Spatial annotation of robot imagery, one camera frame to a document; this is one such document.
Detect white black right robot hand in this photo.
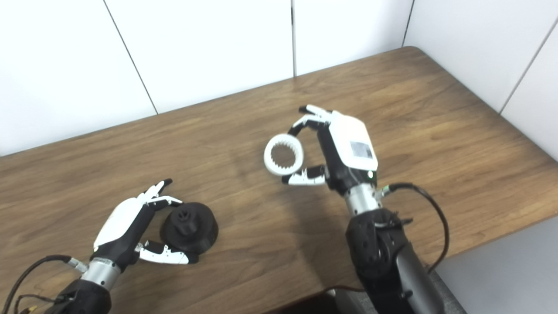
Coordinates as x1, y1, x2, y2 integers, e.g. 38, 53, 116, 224
281, 104, 379, 198

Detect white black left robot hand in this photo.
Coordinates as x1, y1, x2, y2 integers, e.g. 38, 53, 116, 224
92, 178, 199, 273

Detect round black part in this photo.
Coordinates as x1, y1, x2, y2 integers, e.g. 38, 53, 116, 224
160, 202, 219, 256

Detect white toothed ring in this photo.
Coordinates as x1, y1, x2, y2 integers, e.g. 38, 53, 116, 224
263, 133, 304, 176

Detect thin black wires right arm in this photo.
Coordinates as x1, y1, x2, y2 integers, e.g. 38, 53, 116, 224
373, 212, 413, 230

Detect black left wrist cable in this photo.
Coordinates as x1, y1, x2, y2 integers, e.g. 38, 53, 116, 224
0, 255, 89, 314

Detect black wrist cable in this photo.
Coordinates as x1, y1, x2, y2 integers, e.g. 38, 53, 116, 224
376, 182, 450, 275
0, 255, 89, 314

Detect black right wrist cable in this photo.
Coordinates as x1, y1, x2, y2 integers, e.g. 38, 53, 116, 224
376, 182, 450, 275

